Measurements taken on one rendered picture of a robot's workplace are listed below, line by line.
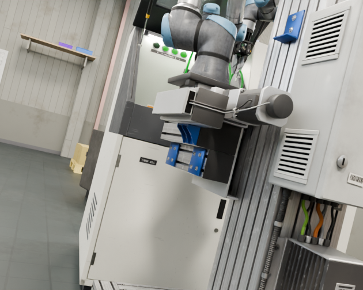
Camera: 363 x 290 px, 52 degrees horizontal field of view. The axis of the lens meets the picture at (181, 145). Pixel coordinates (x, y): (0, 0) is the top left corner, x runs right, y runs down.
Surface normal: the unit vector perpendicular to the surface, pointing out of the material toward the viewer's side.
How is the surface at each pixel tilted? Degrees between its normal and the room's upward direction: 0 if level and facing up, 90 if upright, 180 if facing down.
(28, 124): 90
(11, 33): 90
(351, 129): 91
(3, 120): 90
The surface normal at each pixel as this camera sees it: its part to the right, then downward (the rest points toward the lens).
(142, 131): 0.26, 0.05
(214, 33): -0.20, -0.07
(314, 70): -0.91, -0.23
